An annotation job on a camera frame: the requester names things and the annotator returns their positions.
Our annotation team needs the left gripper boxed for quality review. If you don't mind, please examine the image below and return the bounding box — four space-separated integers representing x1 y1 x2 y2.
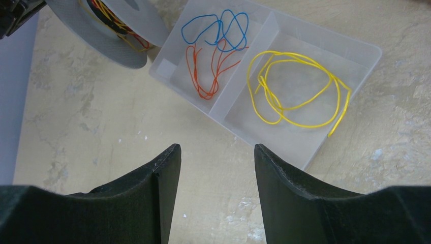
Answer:
1 0 46 39

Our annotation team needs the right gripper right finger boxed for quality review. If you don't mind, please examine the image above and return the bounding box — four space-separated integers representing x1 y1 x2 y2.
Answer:
254 144 430 243

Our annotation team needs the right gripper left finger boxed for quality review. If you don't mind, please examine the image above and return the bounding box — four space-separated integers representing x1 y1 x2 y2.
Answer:
1 144 181 243

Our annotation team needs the white perforated cable spool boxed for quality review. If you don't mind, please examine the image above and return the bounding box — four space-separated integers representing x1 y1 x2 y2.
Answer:
47 1 169 69

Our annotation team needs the clear plastic divided tray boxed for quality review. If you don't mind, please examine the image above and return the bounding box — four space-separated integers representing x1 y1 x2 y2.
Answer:
150 1 382 170

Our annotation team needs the red cable on spool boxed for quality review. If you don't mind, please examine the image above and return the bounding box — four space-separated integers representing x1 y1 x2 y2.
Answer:
90 0 150 50

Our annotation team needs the black cable on spool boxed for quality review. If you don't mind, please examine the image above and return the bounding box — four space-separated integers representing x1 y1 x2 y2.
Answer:
86 0 128 36

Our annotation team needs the yellow cable on spool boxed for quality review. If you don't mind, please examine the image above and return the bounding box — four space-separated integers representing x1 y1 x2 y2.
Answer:
78 0 149 53

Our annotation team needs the orange cable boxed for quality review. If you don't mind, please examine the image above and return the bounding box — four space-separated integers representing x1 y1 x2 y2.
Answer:
185 39 250 101

